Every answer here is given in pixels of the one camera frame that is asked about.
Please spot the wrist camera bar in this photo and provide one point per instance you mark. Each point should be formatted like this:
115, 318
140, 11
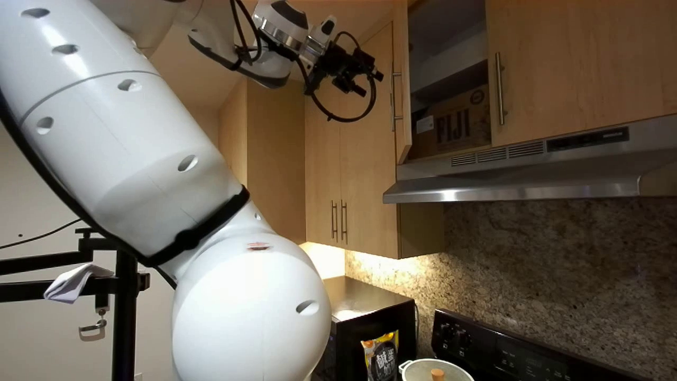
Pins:
326, 31

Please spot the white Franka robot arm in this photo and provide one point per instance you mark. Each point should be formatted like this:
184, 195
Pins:
119, 156

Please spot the wooden cabinet door gray inside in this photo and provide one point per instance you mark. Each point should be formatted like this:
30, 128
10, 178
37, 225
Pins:
404, 150

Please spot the wooden corner cabinet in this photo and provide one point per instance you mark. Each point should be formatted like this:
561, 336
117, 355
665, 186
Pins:
276, 170

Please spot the orange food piece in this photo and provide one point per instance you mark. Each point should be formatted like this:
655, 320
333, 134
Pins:
439, 374

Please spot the yellow black snack bag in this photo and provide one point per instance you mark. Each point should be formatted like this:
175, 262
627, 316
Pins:
381, 360

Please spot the stainless steel range hood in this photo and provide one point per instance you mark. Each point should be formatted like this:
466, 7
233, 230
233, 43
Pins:
537, 177

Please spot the black stove control panel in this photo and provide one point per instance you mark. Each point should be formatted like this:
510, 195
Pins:
494, 353

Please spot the black microwave silver top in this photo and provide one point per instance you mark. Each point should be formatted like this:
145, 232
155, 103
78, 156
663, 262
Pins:
366, 299

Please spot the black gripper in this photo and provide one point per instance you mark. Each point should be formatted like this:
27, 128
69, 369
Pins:
341, 67

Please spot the black metal stand frame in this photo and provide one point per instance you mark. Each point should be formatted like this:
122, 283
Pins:
123, 324

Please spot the gray cabinet shelf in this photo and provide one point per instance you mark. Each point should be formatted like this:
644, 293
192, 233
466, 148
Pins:
451, 79

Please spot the hanging metal clip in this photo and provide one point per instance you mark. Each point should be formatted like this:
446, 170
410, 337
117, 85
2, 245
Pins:
94, 330

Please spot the wide wooden cabinet door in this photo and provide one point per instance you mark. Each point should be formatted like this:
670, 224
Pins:
585, 64

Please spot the cardboard Fiji water box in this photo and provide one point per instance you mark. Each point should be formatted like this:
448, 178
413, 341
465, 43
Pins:
458, 128

